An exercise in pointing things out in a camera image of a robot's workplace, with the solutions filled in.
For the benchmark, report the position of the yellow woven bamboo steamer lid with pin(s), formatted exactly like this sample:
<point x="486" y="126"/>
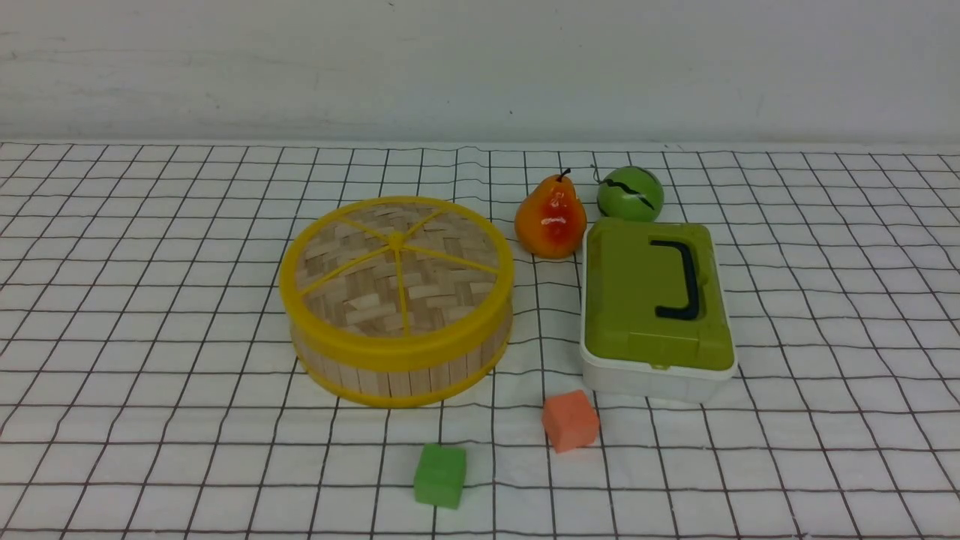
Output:
<point x="398" y="283"/>

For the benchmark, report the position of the bamboo steamer basket yellow rim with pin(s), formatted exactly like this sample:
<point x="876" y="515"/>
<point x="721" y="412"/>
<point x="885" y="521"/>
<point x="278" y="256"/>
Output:
<point x="404" y="388"/>

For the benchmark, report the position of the orange red toy pear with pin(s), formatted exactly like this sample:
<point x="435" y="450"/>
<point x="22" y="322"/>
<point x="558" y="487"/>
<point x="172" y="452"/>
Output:
<point x="551" y="221"/>

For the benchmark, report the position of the green toy watermelon ball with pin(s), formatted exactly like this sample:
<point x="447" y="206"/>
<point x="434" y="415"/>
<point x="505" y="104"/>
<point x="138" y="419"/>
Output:
<point x="630" y="193"/>

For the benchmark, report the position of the orange foam cube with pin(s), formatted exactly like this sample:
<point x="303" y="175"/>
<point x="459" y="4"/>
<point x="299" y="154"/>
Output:
<point x="570" y="421"/>

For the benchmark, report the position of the green lidded white lunch box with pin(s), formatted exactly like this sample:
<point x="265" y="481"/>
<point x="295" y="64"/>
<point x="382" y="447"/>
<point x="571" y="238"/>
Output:
<point x="654" y="322"/>

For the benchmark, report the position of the green foam cube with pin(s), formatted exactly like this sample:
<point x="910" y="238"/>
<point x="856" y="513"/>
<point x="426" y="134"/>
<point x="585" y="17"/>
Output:
<point x="440" y="476"/>

